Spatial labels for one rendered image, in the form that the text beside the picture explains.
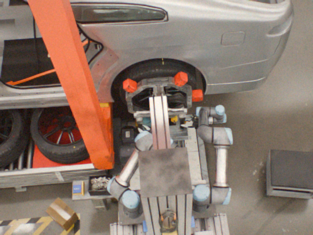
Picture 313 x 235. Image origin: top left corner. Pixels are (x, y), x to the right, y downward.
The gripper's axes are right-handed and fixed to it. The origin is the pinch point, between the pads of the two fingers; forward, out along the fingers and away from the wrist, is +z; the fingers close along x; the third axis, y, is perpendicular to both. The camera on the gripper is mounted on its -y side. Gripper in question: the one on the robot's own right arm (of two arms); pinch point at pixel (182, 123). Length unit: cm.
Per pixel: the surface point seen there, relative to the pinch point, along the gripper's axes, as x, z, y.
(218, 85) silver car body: -30.1, -33.9, 5.0
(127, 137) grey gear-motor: -13, 48, -40
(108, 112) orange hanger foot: -26, 62, -15
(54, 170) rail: 10, 115, -44
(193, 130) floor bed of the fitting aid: -33, -15, -75
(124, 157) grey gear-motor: 4, 52, -45
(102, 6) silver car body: -40, 50, 98
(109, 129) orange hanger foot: -9, 61, -15
